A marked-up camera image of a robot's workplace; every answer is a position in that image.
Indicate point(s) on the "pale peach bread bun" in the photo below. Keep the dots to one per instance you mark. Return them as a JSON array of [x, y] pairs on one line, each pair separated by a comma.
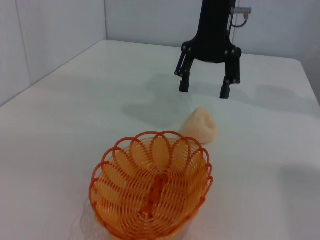
[[202, 125]]

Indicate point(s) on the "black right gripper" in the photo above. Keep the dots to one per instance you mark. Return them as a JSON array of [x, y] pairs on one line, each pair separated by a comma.
[[215, 32]]

